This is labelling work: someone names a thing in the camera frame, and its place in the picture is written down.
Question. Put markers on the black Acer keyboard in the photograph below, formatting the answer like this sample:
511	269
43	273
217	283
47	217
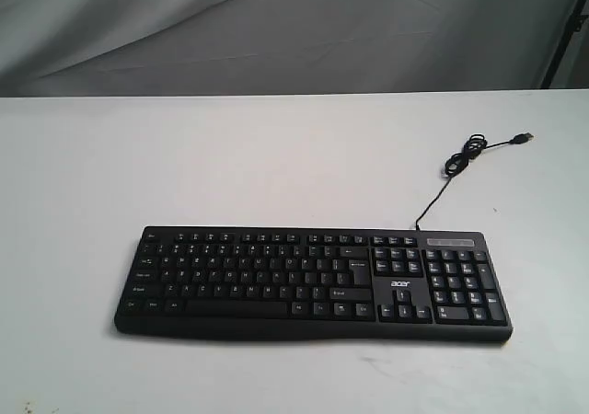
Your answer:
261	283

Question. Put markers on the grey backdrop cloth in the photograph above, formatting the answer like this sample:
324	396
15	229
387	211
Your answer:
105	48

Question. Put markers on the black tripod stand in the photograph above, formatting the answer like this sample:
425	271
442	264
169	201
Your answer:
574	24

